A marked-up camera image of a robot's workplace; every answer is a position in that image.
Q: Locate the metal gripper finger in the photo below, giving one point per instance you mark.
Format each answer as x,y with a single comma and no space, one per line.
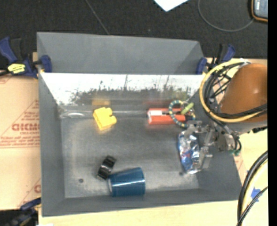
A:
194,129
204,158

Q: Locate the silver and blue foil packet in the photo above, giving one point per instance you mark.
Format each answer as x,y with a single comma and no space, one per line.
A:
187,152

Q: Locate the green plastic piece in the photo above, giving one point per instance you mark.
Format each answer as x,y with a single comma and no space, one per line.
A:
187,108

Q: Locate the red and white box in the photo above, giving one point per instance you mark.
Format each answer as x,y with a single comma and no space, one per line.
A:
160,119

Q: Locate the grey metal bin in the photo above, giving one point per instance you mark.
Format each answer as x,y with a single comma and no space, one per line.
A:
129,149

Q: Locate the blue cup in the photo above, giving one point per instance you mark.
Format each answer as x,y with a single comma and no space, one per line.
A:
127,182

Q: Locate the yellow toy block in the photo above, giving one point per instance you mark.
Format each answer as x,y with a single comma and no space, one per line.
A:
103,118

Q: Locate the black ribbed object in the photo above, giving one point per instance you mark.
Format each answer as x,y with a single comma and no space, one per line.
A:
106,167

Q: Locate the brown cardboard board red print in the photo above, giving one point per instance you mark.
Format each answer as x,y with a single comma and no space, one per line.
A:
16,149

